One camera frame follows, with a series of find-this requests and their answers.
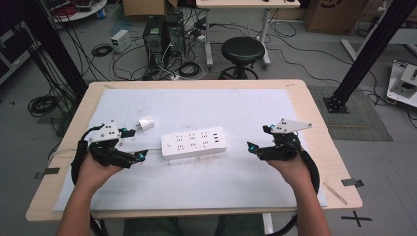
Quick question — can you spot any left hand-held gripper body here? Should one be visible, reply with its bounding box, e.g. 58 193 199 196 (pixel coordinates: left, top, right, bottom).
86 119 138 169

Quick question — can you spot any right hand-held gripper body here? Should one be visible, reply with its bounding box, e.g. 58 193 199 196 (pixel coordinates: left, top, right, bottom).
257 117 313 162

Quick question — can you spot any person's right hand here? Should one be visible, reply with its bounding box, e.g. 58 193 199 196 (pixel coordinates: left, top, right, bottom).
266 149 313 192

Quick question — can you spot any person's left hand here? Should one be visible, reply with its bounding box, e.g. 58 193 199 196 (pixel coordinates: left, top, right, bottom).
76 151 126 195

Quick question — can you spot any white charger adapter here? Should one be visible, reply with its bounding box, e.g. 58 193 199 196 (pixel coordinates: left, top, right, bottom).
135 114 156 133

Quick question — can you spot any wooden table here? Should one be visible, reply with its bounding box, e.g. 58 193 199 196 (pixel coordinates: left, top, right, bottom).
25 78 364 223

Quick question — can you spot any white power strip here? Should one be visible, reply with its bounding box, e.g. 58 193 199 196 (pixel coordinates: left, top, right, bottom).
160 126 228 161

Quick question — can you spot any white table mat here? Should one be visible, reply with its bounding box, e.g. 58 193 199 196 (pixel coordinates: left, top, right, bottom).
53 87 328 213

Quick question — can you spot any grey tape piece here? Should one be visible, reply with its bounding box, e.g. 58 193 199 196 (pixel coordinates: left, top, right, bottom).
34 167 61 180
340 178 365 189

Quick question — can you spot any thin wooden stick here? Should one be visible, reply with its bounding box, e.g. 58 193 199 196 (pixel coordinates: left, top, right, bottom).
322 181 349 206

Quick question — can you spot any black round stool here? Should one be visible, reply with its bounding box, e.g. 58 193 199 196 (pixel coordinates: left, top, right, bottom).
218 36 266 81

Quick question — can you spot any grey floor mat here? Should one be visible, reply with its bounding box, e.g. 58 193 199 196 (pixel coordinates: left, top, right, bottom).
307 85 394 143

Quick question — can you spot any white power supply box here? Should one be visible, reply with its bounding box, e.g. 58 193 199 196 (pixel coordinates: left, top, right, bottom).
110 29 133 54

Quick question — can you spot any black computer tower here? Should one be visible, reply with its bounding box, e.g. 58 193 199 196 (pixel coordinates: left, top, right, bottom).
165 11 187 57
142 15 167 71

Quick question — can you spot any grey metal rack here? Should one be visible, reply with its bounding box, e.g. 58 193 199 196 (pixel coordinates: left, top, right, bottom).
0 21 42 86

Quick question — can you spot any round white table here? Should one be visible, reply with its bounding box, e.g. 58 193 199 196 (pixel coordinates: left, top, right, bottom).
41 0 109 24

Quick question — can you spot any small cardboard box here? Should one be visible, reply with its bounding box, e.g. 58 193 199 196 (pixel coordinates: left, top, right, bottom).
122 0 179 18

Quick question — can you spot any white desk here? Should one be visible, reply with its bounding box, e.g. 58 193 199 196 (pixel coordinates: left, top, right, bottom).
195 0 301 69

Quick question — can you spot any large cardboard box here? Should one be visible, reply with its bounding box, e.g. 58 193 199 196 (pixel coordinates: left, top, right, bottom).
302 0 371 36

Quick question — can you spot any white device on floor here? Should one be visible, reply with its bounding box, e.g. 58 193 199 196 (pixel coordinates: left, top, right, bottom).
387 59 417 109

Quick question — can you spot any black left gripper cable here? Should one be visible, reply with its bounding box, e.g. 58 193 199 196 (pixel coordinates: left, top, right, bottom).
70 123 106 185

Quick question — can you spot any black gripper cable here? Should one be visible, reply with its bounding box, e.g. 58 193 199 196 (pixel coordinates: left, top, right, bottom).
70 123 106 185
296 144 322 196

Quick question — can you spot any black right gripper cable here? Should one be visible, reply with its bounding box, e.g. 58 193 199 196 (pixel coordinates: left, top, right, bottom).
296 144 322 196

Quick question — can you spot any coiled black cable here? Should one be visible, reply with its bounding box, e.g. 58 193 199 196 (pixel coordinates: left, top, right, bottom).
177 61 203 79
90 43 114 58
27 94 61 118

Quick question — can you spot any black aluminium post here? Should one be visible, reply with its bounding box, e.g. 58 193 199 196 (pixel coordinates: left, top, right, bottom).
322 0 417 114
13 0 89 100

